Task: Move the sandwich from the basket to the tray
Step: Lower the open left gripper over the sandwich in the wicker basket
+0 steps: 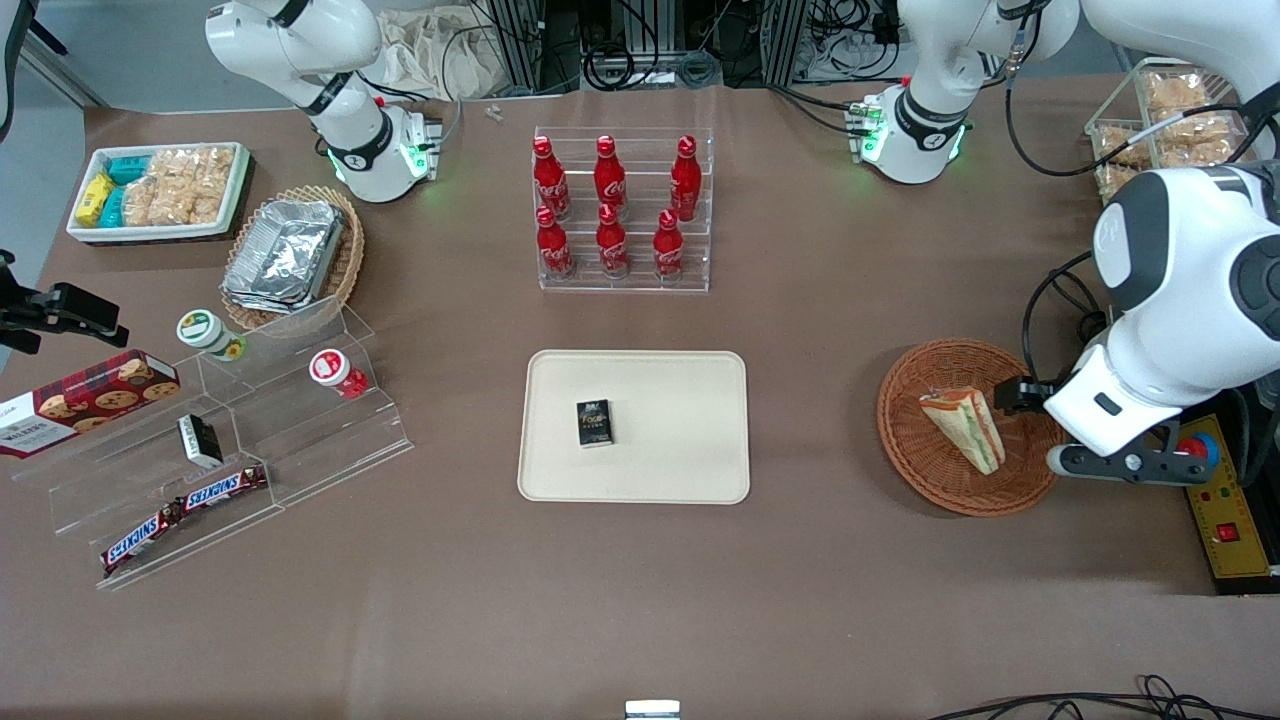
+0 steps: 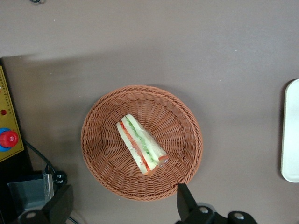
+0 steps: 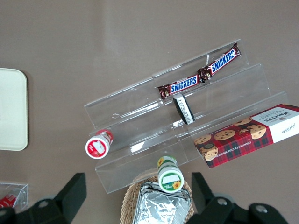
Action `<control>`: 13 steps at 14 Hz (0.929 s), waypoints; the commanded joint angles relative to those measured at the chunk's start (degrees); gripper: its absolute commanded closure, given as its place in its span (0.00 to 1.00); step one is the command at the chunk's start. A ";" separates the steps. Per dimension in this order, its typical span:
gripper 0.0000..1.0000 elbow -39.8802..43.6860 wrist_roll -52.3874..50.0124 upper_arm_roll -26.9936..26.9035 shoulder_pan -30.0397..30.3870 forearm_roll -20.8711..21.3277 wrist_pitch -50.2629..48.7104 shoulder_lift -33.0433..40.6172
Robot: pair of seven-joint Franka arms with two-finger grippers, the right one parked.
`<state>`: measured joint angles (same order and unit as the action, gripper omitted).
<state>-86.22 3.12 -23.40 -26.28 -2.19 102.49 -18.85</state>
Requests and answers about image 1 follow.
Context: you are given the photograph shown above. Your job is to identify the triangular sandwich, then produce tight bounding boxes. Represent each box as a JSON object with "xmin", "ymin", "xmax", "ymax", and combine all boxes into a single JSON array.
[{"xmin": 919, "ymin": 387, "xmax": 1007, "ymax": 477}]

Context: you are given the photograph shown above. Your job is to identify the round brown wicker basket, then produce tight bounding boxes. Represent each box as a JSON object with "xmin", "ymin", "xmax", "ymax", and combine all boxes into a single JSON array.
[{"xmin": 877, "ymin": 338, "xmax": 1067, "ymax": 518}]

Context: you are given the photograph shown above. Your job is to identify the beige plastic tray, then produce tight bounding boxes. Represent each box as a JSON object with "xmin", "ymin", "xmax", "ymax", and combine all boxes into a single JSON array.
[{"xmin": 517, "ymin": 349, "xmax": 751, "ymax": 505}]

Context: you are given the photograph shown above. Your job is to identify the oval tan wicker basket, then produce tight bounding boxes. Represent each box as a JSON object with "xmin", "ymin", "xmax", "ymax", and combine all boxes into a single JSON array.
[{"xmin": 220, "ymin": 185, "xmax": 366, "ymax": 333}]

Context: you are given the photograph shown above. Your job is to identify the yellow emergency stop box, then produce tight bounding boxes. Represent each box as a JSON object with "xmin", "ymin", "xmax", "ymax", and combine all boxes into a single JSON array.
[{"xmin": 1183, "ymin": 415, "xmax": 1277, "ymax": 582}]

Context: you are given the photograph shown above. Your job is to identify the red cola bottle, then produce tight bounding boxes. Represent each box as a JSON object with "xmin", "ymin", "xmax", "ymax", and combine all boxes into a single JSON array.
[
  {"xmin": 594, "ymin": 135, "xmax": 628, "ymax": 216},
  {"xmin": 596, "ymin": 203, "xmax": 631, "ymax": 279},
  {"xmin": 533, "ymin": 135, "xmax": 572, "ymax": 221},
  {"xmin": 653, "ymin": 208, "xmax": 686, "ymax": 283},
  {"xmin": 535, "ymin": 205, "xmax": 576, "ymax": 281},
  {"xmin": 670, "ymin": 135, "xmax": 703, "ymax": 223}
]

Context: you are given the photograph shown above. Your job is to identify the clear acrylic bottle rack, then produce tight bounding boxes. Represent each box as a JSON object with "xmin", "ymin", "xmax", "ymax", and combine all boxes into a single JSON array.
[{"xmin": 533, "ymin": 126, "xmax": 714, "ymax": 294}]

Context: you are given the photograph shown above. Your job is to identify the small black printed box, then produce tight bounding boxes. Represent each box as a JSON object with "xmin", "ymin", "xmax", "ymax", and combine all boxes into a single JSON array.
[{"xmin": 576, "ymin": 399, "xmax": 614, "ymax": 448}]

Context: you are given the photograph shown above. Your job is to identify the beige cloth bag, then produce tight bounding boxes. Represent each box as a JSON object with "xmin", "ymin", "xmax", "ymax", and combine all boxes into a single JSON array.
[{"xmin": 378, "ymin": 8, "xmax": 501, "ymax": 102}]

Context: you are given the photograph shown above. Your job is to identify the red lid cup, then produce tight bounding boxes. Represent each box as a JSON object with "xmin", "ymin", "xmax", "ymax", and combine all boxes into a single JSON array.
[{"xmin": 308, "ymin": 348, "xmax": 369, "ymax": 401}]

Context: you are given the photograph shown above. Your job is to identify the clear acrylic stepped stand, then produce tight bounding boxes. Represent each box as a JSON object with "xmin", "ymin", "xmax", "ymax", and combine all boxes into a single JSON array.
[{"xmin": 12, "ymin": 295, "xmax": 414, "ymax": 591}]

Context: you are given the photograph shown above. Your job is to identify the aluminium foil container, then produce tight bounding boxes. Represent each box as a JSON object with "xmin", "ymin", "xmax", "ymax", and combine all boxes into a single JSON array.
[{"xmin": 222, "ymin": 199, "xmax": 346, "ymax": 316}]

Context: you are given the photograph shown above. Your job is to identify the brown chocolate bar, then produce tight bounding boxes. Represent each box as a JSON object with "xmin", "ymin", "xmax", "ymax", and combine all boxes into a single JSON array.
[
  {"xmin": 101, "ymin": 500, "xmax": 187, "ymax": 576},
  {"xmin": 175, "ymin": 464, "xmax": 269, "ymax": 513}
]

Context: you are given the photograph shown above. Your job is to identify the green lid cup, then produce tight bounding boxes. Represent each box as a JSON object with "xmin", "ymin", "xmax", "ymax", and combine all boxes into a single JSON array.
[{"xmin": 177, "ymin": 309, "xmax": 248, "ymax": 362}]

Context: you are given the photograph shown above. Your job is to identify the small black white box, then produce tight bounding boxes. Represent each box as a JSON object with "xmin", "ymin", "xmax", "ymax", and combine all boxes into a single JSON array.
[{"xmin": 177, "ymin": 414, "xmax": 225, "ymax": 469}]

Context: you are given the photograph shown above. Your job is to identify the clear bag rice crackers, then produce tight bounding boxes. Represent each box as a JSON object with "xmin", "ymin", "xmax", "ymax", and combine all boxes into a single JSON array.
[{"xmin": 122, "ymin": 147, "xmax": 237, "ymax": 228}]

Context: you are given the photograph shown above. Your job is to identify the white rectangular snack bin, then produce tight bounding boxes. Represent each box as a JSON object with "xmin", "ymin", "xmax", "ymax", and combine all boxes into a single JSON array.
[{"xmin": 66, "ymin": 142, "xmax": 251, "ymax": 244}]

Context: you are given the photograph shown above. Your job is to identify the red tartan cookie box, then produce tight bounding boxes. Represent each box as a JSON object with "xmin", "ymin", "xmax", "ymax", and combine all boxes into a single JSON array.
[{"xmin": 0, "ymin": 349, "xmax": 182, "ymax": 459}]

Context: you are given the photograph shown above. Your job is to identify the yellow snack pack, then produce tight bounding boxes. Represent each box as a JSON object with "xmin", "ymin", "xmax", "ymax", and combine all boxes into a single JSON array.
[{"xmin": 75, "ymin": 172, "xmax": 117, "ymax": 228}]

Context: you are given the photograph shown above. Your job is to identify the black table cable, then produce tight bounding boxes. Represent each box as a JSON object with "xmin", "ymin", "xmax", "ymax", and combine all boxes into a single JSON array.
[{"xmin": 1020, "ymin": 250, "xmax": 1113, "ymax": 386}]

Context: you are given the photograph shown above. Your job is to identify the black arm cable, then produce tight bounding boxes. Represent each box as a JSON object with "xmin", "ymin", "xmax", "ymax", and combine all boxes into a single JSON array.
[{"xmin": 1003, "ymin": 30, "xmax": 1251, "ymax": 179}]

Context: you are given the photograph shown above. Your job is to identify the white wire basket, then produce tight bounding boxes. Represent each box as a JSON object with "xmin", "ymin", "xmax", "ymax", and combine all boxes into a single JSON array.
[{"xmin": 1085, "ymin": 58, "xmax": 1280, "ymax": 203}]

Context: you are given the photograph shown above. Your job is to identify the black thin cable bundle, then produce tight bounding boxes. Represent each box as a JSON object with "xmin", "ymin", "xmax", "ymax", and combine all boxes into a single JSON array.
[{"xmin": 925, "ymin": 674, "xmax": 1280, "ymax": 720}]

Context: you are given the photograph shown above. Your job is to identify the aluminium frame profile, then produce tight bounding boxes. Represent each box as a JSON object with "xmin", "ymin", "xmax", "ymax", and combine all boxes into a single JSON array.
[
  {"xmin": 488, "ymin": 0, "xmax": 547, "ymax": 97},
  {"xmin": 763, "ymin": 0, "xmax": 809, "ymax": 87}
]

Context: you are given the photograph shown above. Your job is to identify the black coiled cable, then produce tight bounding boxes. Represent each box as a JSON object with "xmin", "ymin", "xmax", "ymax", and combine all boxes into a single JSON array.
[{"xmin": 583, "ymin": 42, "xmax": 643, "ymax": 93}]

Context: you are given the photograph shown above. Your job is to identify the black camera clamp mount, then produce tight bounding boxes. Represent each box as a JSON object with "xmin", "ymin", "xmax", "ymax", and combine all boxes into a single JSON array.
[{"xmin": 0, "ymin": 250, "xmax": 131, "ymax": 356}]

